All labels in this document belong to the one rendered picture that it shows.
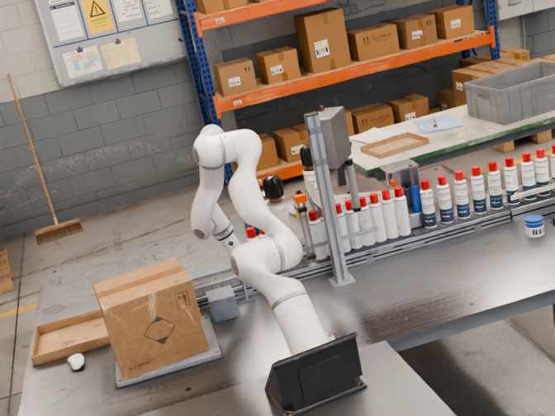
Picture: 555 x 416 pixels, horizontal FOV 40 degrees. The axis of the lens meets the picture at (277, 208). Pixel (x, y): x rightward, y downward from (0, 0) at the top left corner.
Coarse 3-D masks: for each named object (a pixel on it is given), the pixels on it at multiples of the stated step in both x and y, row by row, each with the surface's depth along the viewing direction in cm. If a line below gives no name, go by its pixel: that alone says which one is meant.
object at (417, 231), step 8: (488, 208) 317; (504, 208) 314; (456, 216) 316; (472, 216) 313; (480, 216) 311; (440, 224) 312; (456, 224) 309; (416, 232) 309; (424, 232) 307; (392, 240) 306; (400, 240) 305; (360, 248) 304; (368, 248) 303; (344, 256) 301; (304, 264) 301; (280, 272) 298; (232, 280) 300; (200, 288) 299; (208, 288) 298; (216, 288) 296; (200, 296) 292
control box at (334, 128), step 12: (336, 108) 281; (324, 120) 269; (336, 120) 274; (324, 132) 271; (336, 132) 274; (348, 132) 286; (336, 144) 273; (348, 144) 285; (336, 156) 273; (348, 156) 284
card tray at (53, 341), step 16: (64, 320) 300; (80, 320) 302; (96, 320) 301; (48, 336) 296; (64, 336) 293; (80, 336) 291; (96, 336) 288; (32, 352) 278; (48, 352) 276; (64, 352) 277; (80, 352) 278
